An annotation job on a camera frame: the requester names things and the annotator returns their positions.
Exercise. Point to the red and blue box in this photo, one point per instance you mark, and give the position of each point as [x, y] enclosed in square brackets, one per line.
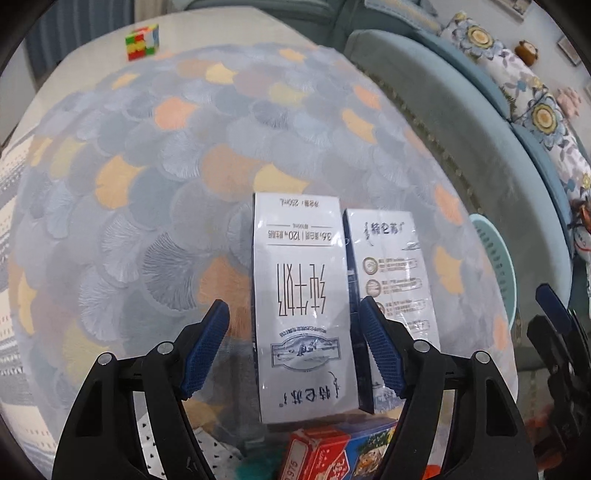
[332, 450]

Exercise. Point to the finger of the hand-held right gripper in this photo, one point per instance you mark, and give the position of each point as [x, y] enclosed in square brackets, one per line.
[551, 304]

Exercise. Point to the blue sofa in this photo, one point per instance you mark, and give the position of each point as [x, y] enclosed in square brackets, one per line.
[531, 129]

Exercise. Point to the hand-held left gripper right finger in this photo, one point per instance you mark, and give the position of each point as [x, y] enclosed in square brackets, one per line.
[382, 353]

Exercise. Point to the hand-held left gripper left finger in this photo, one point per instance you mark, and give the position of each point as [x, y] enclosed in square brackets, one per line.
[205, 353]

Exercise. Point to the picture frame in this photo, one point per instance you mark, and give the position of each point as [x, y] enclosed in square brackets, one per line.
[569, 50]

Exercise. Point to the pink plush toy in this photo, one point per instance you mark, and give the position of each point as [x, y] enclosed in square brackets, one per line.
[569, 101]

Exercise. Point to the colourful puzzle cube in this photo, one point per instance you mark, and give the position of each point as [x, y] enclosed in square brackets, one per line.
[142, 42]

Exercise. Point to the white milk carton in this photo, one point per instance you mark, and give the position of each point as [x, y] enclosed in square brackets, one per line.
[302, 295]
[399, 277]

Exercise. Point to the floral cushion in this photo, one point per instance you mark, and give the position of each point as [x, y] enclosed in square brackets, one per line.
[535, 92]

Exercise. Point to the white cloth with black triangles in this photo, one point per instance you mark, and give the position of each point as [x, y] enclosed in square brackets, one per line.
[217, 454]

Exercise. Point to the grey-green upholstered chair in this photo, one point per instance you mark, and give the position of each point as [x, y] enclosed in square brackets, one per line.
[466, 138]

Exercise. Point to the brown plush toy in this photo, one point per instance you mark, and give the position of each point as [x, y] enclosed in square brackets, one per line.
[526, 51]

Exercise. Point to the light green plastic basket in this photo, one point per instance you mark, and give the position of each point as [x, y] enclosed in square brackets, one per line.
[498, 272]

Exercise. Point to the leaf patterned table cover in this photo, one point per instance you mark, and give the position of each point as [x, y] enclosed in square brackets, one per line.
[152, 194]

